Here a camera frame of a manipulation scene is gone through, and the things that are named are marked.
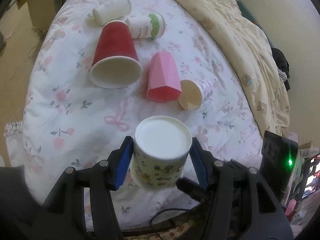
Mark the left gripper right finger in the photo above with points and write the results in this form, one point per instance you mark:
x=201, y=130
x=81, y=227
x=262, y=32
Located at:
x=261, y=215

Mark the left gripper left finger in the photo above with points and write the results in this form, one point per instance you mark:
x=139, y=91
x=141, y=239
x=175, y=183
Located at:
x=62, y=216

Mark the yellow cartoon paper cup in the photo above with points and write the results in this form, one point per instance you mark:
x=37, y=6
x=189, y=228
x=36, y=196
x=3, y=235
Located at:
x=162, y=145

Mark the kitty pattern paper cup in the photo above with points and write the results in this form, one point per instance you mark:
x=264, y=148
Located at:
x=195, y=93

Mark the pink faceted plastic cup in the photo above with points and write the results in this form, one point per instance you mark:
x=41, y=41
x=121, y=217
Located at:
x=164, y=82

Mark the red ribbed paper cup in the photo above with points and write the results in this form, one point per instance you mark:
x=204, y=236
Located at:
x=115, y=64

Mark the green label paper cup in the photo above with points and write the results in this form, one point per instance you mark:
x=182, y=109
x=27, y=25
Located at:
x=146, y=26

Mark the plain white paper cup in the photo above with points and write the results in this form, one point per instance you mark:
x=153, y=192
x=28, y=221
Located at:
x=111, y=10

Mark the black box green light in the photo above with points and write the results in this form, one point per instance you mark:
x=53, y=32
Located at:
x=279, y=156

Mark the dark clothes pile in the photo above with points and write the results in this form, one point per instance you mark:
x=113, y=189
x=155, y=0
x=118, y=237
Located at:
x=282, y=65

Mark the floral white bed sheet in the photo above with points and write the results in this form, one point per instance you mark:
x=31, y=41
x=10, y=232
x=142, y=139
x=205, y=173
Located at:
x=68, y=121

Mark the yellow bear pattern duvet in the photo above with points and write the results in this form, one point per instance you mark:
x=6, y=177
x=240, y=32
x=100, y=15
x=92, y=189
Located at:
x=247, y=49

